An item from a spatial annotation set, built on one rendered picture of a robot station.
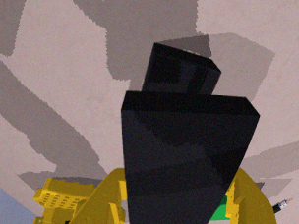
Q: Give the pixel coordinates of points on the black usb flash drive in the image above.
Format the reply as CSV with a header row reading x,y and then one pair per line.
x,y
277,207

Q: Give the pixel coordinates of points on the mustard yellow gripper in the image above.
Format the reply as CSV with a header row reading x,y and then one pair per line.
x,y
246,204

